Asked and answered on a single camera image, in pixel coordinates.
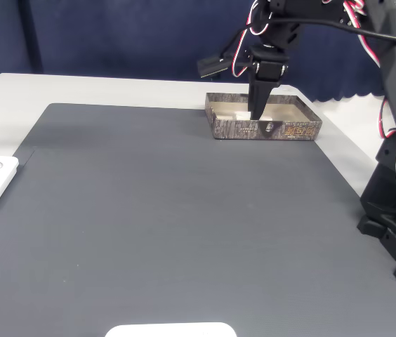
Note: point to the white block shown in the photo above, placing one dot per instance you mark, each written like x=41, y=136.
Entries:
x=243, y=115

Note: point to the grey table mat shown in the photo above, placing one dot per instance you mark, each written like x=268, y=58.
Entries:
x=113, y=228

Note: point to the dark blue curtain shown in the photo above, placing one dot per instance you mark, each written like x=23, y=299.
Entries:
x=113, y=35
x=1, y=35

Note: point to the black camera board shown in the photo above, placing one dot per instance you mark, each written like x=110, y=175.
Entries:
x=212, y=66

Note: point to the white rounded flat object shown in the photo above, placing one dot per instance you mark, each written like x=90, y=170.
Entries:
x=170, y=331

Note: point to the bark-patterned cardboard box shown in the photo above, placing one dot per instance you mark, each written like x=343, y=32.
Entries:
x=289, y=131

